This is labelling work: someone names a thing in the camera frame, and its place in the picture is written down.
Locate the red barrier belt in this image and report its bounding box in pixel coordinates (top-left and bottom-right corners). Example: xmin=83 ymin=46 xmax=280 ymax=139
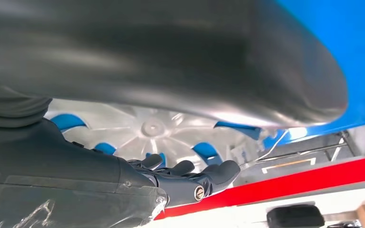
xmin=154 ymin=154 xmax=365 ymax=221

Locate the white power cable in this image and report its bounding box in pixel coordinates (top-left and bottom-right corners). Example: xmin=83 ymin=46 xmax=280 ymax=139
xmin=255 ymin=129 xmax=289 ymax=162

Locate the black case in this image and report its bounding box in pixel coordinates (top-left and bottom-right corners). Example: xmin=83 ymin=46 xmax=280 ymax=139
xmin=266 ymin=204 xmax=326 ymax=228

